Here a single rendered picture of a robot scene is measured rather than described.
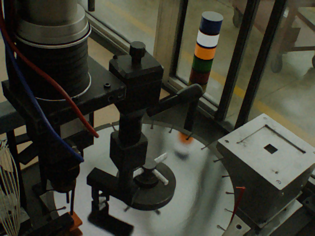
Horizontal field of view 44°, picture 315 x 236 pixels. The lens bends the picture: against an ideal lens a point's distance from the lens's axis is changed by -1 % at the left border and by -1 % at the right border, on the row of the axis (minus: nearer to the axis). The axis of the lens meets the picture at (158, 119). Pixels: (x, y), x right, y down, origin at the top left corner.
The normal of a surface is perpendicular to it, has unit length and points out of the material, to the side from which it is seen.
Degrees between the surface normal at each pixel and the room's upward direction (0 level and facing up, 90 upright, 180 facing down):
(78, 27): 76
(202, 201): 0
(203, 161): 0
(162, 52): 90
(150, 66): 0
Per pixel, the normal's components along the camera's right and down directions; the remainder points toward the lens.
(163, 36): -0.75, 0.36
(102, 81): 0.11, -0.76
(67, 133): 0.65, 0.55
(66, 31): 0.61, 0.36
